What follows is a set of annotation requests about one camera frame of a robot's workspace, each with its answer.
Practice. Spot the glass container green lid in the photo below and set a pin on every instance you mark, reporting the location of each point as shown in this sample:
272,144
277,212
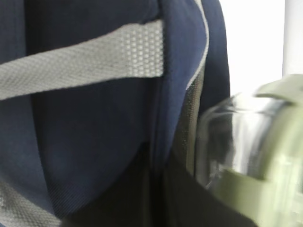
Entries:
249,153

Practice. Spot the navy blue lunch bag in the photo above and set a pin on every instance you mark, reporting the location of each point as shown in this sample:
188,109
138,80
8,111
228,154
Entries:
99,102

